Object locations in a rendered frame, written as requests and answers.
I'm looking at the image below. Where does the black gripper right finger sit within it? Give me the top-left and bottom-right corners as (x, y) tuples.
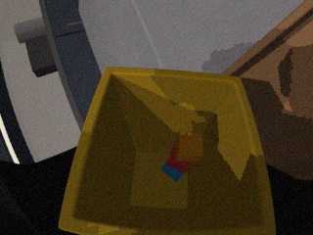
(266, 164), (313, 235)

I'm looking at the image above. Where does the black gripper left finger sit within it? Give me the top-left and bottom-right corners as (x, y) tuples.
(0, 146), (78, 235)

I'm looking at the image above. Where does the small blue block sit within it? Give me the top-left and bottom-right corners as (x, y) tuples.
(161, 160), (185, 181)

